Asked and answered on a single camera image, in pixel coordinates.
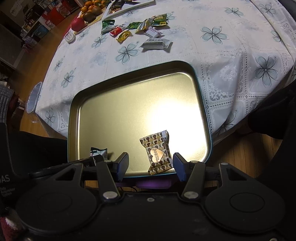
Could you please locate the green garlic pea packet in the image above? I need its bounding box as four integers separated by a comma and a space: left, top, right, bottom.
152, 14, 168, 27

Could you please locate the white floral tablecloth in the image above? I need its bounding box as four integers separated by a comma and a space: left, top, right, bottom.
36, 1, 295, 139

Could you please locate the gold yellow candy packet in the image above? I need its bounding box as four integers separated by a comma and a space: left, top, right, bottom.
116, 30, 132, 44

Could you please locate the red white hawthorn packet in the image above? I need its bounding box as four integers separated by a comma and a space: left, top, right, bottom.
109, 27, 124, 37

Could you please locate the gold metal tray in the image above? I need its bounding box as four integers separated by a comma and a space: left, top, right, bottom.
68, 61, 212, 177

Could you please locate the yellow cutting board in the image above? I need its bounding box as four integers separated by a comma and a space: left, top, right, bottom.
72, 8, 106, 35

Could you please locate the white hawthorn strip packet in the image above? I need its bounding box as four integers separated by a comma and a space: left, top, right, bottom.
144, 26, 162, 39

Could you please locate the blue white snack packet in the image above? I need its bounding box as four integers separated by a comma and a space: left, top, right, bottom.
90, 147, 108, 160

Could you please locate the red apple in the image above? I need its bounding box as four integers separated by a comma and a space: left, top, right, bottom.
71, 18, 85, 32

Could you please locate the brown heart snack packet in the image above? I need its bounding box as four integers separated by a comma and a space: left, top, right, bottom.
139, 130, 173, 175

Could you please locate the white remote control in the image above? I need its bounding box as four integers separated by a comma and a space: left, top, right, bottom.
64, 31, 75, 44

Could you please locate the small green foil candy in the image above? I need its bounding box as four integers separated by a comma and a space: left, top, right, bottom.
126, 22, 141, 30

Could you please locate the brown kiwi fruit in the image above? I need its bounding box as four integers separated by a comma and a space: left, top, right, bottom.
82, 11, 96, 23

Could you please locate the green white leaf packet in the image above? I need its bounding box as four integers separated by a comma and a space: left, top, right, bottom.
101, 20, 115, 35

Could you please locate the white rectangular plate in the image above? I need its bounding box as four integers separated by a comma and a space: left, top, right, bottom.
102, 0, 155, 20

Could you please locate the long grey snack bar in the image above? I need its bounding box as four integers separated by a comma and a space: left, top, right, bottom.
140, 38, 172, 50

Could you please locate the silver yellow foil packet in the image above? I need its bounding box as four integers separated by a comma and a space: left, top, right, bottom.
135, 18, 153, 34

